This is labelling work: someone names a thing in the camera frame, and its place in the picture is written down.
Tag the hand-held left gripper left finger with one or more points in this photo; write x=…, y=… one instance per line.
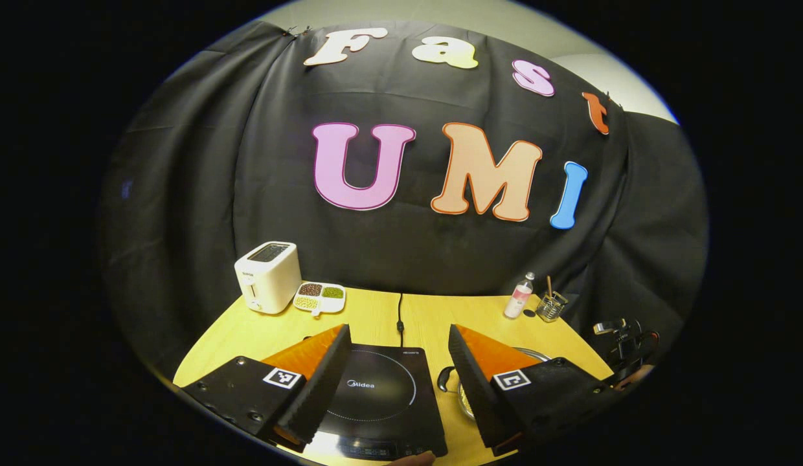
x=317, y=395

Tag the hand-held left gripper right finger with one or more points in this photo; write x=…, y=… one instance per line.
x=476, y=395

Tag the black induction cooktop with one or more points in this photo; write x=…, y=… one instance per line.
x=388, y=388

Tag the clear glass holder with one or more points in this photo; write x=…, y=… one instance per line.
x=552, y=309

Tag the white divided dish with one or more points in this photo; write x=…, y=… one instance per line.
x=318, y=309

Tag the small pile of pale beans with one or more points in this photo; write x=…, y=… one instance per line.
x=307, y=302

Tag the clear bottle with pink label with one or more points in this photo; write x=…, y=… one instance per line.
x=518, y=301

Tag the pile of green beans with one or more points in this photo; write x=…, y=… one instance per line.
x=333, y=292

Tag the pile of brown beans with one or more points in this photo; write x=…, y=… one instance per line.
x=311, y=290

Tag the white toaster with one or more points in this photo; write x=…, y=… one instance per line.
x=272, y=285

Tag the black backdrop cloth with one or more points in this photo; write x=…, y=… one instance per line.
x=278, y=162

